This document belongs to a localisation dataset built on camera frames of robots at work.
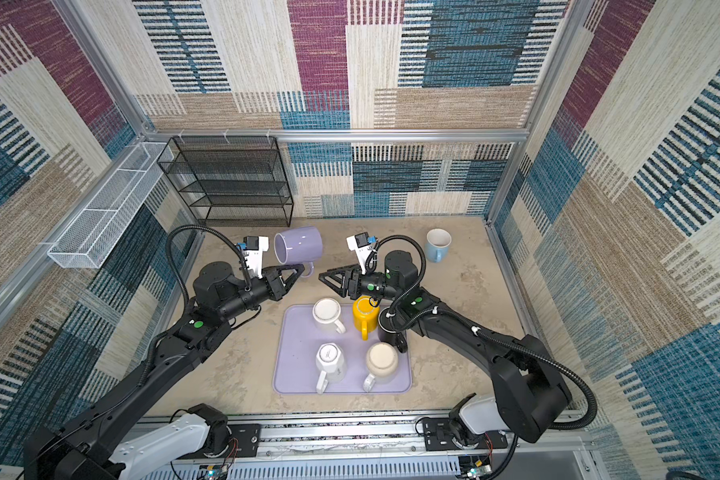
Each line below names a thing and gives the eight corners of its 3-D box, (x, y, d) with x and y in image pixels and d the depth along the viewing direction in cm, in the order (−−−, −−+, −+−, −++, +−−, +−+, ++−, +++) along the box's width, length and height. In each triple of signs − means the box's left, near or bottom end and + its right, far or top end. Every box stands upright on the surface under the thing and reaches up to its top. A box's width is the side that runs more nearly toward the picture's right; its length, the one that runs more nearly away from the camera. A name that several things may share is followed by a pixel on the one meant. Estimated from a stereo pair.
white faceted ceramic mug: (318, 393, 80) (313, 382, 73) (321, 355, 87) (317, 342, 79) (345, 393, 80) (343, 382, 73) (346, 355, 87) (345, 342, 79)
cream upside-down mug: (363, 391, 81) (363, 382, 75) (363, 353, 87) (363, 342, 81) (396, 391, 81) (399, 382, 75) (394, 353, 87) (396, 342, 81)
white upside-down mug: (313, 334, 91) (310, 324, 86) (316, 309, 96) (313, 298, 91) (345, 334, 91) (344, 324, 86) (346, 309, 96) (345, 298, 91)
